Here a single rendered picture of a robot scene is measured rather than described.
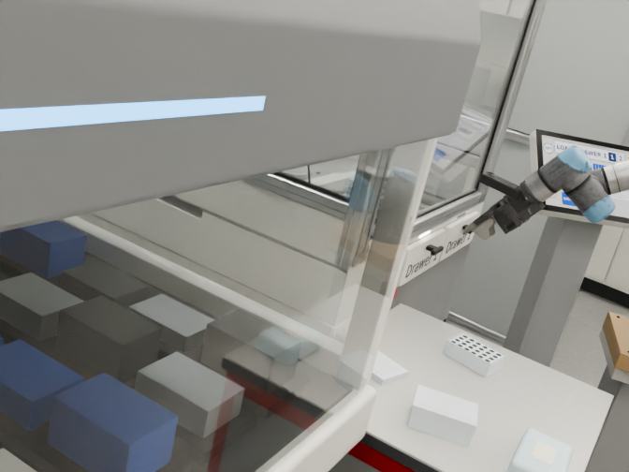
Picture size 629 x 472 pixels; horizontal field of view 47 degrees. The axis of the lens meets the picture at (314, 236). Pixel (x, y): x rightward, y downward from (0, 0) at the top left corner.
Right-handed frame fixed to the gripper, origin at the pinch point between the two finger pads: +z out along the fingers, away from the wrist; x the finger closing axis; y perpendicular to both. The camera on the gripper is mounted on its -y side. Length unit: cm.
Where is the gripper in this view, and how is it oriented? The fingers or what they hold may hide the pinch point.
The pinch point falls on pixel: (467, 228)
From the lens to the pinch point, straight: 200.8
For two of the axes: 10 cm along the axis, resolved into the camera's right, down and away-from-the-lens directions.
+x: 5.0, -1.9, 8.5
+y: 5.6, 8.1, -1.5
